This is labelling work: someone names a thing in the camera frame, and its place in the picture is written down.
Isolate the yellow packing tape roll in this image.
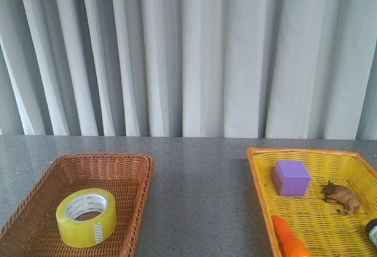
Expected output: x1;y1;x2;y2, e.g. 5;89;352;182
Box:
55;188;117;248

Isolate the white pleated curtain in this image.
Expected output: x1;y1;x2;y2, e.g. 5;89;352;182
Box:
1;0;376;140

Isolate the purple foam cube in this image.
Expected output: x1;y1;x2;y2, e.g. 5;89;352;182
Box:
272;159;312;197

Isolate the brown ginger root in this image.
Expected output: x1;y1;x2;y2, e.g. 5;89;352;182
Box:
321;180;362;215

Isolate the orange toy carrot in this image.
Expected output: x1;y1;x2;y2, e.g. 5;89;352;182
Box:
272;215;312;256

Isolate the yellow plastic basket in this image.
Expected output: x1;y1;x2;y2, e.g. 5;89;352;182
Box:
247;147;376;256

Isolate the brown wicker basket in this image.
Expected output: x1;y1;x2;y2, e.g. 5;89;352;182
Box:
1;153;154;256

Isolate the small dark bottle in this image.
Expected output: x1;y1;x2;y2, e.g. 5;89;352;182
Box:
365;218;377;247

